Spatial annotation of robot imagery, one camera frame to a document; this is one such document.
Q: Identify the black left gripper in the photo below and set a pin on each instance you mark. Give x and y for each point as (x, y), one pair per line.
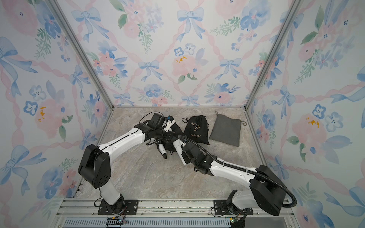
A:
(170, 136)

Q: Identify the white hair dryer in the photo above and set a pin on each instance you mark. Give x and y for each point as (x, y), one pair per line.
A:
(178, 145)
(161, 149)

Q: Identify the plain black drawstring pouch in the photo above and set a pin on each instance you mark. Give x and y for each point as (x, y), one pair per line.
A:
(197, 129)

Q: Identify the black pouch with gold logo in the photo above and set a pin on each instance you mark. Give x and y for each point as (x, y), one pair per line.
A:
(176, 131)

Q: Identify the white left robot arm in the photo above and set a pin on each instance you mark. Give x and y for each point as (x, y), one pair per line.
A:
(95, 165)

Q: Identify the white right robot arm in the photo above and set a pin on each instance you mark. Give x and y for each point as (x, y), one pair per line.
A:
(264, 189)

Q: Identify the grey fabric drawstring pouch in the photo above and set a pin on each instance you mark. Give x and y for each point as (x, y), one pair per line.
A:
(227, 130)

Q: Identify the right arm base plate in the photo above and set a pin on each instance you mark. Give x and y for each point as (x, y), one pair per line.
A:
(222, 208)

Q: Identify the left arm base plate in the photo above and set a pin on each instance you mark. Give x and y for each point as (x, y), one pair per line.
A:
(125, 207)

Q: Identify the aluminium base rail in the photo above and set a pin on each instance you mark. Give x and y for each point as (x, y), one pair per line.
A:
(166, 213)

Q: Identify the aluminium corner post left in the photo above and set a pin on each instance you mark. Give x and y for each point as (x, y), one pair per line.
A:
(60, 16)

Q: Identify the aluminium corner post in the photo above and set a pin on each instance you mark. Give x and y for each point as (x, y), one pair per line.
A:
(60, 16)
(288, 20)

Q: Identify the aluminium corner post right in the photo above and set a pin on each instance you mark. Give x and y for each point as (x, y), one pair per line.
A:
(288, 20)

